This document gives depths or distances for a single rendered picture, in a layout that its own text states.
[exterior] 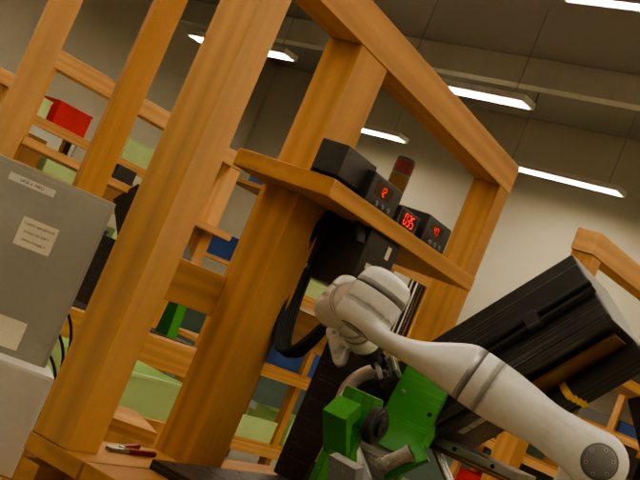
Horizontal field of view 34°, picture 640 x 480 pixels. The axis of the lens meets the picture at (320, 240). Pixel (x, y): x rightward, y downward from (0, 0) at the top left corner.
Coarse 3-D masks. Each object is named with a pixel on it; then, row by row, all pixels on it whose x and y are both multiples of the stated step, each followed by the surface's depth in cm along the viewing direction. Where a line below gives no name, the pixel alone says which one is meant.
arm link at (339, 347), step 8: (328, 328) 217; (328, 336) 216; (336, 336) 216; (336, 344) 215; (344, 344) 214; (352, 344) 211; (360, 344) 210; (368, 344) 211; (336, 352) 214; (344, 352) 213; (360, 352) 213; (368, 352) 213; (336, 360) 213; (344, 360) 213
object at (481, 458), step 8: (440, 440) 235; (448, 440) 238; (432, 448) 235; (440, 448) 234; (448, 448) 234; (456, 448) 233; (464, 448) 235; (456, 456) 232; (464, 456) 231; (472, 456) 231; (480, 456) 230; (488, 456) 241; (472, 464) 230; (480, 464) 229; (488, 464) 229; (496, 464) 228; (504, 464) 237; (488, 472) 228; (496, 472) 227; (504, 472) 227; (512, 472) 226; (520, 472) 231
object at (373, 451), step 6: (360, 444) 230; (366, 444) 229; (366, 450) 228; (372, 450) 228; (378, 450) 228; (384, 450) 227; (318, 456) 232; (366, 456) 228; (372, 456) 227; (378, 456) 226; (372, 462) 227; (372, 468) 226; (372, 474) 225; (378, 474) 225
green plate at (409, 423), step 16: (400, 384) 231; (416, 384) 230; (432, 384) 229; (400, 400) 230; (416, 400) 228; (432, 400) 227; (400, 416) 228; (416, 416) 226; (432, 416) 225; (400, 432) 226; (416, 432) 225; (432, 432) 230; (384, 448) 226; (400, 448) 224
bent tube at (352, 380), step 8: (392, 360) 226; (360, 368) 229; (368, 368) 227; (392, 368) 226; (352, 376) 228; (360, 376) 227; (368, 376) 227; (400, 376) 227; (344, 384) 227; (352, 384) 227; (360, 448) 220; (360, 456) 218; (360, 464) 217; (368, 472) 216
